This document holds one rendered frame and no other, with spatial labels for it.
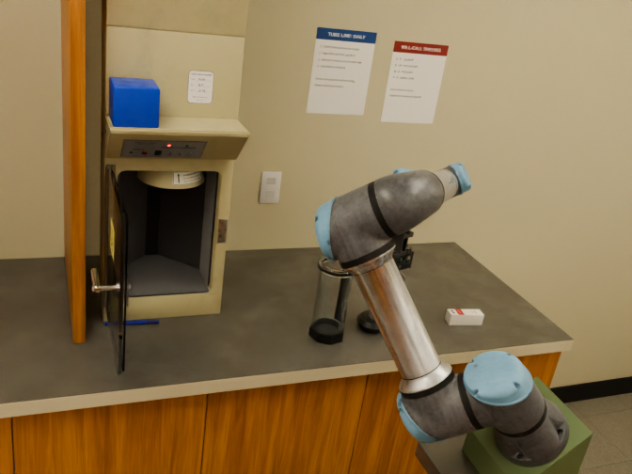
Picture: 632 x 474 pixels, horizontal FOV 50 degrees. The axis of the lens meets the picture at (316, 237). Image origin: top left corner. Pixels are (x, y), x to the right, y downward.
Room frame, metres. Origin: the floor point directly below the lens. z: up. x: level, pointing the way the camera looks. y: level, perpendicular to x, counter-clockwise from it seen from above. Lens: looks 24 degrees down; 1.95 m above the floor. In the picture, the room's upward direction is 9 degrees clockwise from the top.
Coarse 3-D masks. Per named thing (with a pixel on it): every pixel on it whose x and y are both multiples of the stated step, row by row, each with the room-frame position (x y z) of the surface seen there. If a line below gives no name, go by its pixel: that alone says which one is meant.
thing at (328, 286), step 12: (324, 264) 1.65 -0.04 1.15; (336, 264) 1.67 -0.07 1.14; (324, 276) 1.60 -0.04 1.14; (336, 276) 1.58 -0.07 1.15; (348, 276) 1.59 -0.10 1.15; (324, 288) 1.59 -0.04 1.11; (336, 288) 1.58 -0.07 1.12; (348, 288) 1.60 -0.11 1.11; (324, 300) 1.59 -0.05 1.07; (336, 300) 1.59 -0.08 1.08; (348, 300) 1.62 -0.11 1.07; (324, 312) 1.59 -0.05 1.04; (336, 312) 1.59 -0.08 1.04; (312, 324) 1.61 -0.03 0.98; (324, 324) 1.59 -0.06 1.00; (336, 324) 1.59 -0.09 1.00
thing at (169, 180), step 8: (144, 176) 1.63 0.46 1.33; (152, 176) 1.62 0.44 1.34; (160, 176) 1.62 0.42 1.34; (168, 176) 1.62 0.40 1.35; (176, 176) 1.62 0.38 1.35; (184, 176) 1.63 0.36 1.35; (192, 176) 1.65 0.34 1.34; (200, 176) 1.68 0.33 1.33; (152, 184) 1.61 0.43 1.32; (160, 184) 1.61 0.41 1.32; (168, 184) 1.61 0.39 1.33; (176, 184) 1.61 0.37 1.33; (184, 184) 1.63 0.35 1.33; (192, 184) 1.64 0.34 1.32
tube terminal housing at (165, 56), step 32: (128, 32) 1.55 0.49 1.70; (160, 32) 1.58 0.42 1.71; (128, 64) 1.55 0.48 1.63; (160, 64) 1.58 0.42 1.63; (192, 64) 1.61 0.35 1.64; (224, 64) 1.64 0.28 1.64; (160, 96) 1.58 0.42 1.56; (224, 96) 1.64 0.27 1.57; (128, 160) 1.55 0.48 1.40; (160, 160) 1.58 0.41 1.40; (192, 160) 1.61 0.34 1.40; (224, 160) 1.65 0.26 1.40; (224, 192) 1.65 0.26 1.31; (224, 256) 1.66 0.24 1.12; (128, 320) 1.55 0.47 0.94
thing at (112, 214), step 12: (108, 168) 1.49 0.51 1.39; (108, 180) 1.48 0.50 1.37; (108, 192) 1.48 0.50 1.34; (108, 204) 1.47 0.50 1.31; (120, 204) 1.29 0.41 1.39; (108, 216) 1.47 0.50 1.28; (120, 216) 1.24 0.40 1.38; (108, 228) 1.47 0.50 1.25; (120, 228) 1.24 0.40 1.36; (108, 240) 1.46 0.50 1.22; (120, 240) 1.24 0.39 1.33; (108, 252) 1.46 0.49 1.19; (120, 252) 1.24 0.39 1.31; (108, 264) 1.46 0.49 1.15; (120, 264) 1.24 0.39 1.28; (108, 276) 1.45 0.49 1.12; (120, 276) 1.24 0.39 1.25; (120, 288) 1.24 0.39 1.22; (108, 300) 1.44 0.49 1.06; (120, 300) 1.24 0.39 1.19; (108, 312) 1.44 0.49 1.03; (120, 312) 1.24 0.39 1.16; (108, 324) 1.44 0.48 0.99; (120, 324) 1.24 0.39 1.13; (120, 336) 1.24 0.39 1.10; (120, 348) 1.24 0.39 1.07; (120, 360) 1.24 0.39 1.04; (120, 372) 1.24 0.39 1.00
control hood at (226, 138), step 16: (112, 128) 1.43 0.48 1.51; (128, 128) 1.44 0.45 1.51; (144, 128) 1.46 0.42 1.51; (160, 128) 1.48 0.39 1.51; (176, 128) 1.50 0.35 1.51; (192, 128) 1.52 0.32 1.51; (208, 128) 1.54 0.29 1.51; (224, 128) 1.56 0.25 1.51; (240, 128) 1.58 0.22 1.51; (112, 144) 1.46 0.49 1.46; (208, 144) 1.55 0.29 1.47; (224, 144) 1.56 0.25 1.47; (240, 144) 1.58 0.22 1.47
